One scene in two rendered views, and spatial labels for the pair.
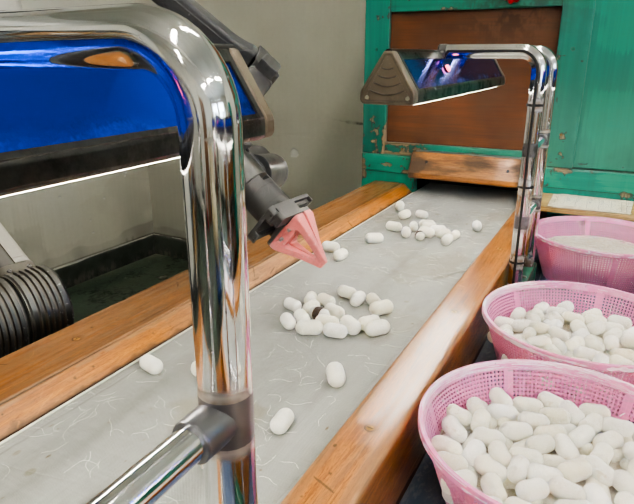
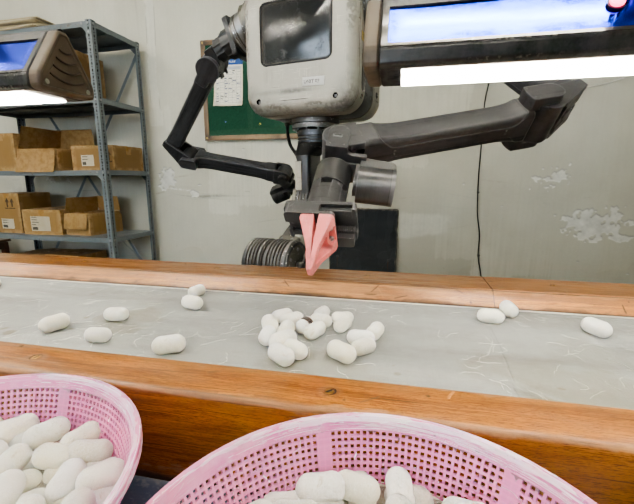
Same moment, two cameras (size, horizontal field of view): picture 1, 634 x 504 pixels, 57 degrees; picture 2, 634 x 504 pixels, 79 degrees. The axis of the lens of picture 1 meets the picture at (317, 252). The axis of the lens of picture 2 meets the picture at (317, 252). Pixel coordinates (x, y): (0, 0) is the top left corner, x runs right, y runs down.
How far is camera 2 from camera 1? 82 cm
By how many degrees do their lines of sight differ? 72
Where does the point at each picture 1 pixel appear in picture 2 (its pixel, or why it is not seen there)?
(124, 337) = (222, 275)
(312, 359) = (216, 338)
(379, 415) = (55, 359)
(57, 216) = (570, 276)
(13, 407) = (143, 274)
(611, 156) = not seen: outside the picture
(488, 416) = (48, 456)
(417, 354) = (182, 370)
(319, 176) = not seen: outside the picture
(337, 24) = not seen: outside the picture
